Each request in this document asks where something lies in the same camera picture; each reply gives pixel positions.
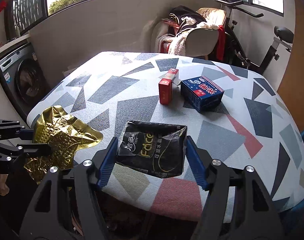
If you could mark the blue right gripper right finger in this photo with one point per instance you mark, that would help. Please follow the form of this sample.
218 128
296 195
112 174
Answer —
197 167

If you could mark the blue milk carton box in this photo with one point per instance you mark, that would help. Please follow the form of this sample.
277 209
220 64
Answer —
201 93

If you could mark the wooden wardrobe panel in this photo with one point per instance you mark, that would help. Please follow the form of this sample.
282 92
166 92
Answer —
291 88

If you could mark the pile of clothes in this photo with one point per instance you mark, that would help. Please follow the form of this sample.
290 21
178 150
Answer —
189 27

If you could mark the grey washing machine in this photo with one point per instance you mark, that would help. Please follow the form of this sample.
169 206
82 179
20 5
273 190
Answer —
22 79

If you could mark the red cigarette box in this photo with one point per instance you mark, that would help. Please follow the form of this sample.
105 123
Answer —
170 79

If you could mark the black exercise bike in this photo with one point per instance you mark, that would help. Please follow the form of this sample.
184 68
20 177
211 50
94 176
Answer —
255 34

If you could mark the black tissue pack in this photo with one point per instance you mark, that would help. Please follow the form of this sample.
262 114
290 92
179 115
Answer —
152 148

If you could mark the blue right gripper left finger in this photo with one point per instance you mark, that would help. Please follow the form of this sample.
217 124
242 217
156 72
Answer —
108 163

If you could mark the gold foil wrapper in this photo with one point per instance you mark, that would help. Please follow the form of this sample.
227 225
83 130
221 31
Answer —
59 142

